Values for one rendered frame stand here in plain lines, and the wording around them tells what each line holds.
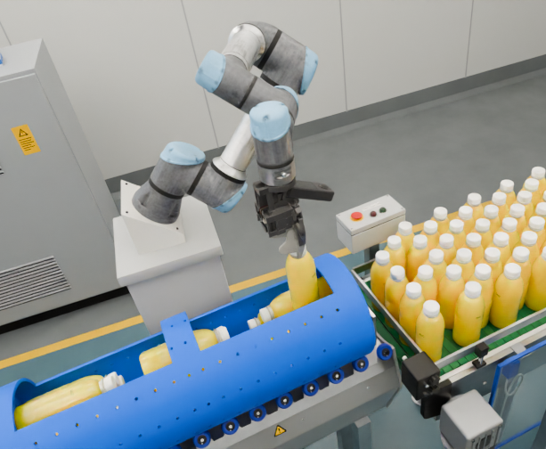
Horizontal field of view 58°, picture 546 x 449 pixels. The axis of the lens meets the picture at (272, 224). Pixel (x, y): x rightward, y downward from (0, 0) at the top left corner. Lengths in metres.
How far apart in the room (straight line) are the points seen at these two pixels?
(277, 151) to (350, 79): 3.36
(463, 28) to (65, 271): 3.61
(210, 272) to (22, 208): 1.46
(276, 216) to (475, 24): 3.89
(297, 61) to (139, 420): 0.95
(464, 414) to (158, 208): 1.01
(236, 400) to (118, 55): 2.96
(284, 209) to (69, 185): 1.83
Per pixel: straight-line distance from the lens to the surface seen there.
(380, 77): 4.39
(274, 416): 1.35
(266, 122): 0.90
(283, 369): 1.17
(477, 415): 1.44
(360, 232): 1.56
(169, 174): 1.45
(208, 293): 1.62
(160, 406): 1.15
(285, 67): 1.36
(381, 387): 1.46
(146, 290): 1.57
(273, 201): 1.01
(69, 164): 2.65
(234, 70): 1.01
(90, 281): 3.09
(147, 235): 1.51
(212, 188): 1.44
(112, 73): 3.80
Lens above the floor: 2.09
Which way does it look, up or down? 38 degrees down
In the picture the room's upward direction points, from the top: 11 degrees counter-clockwise
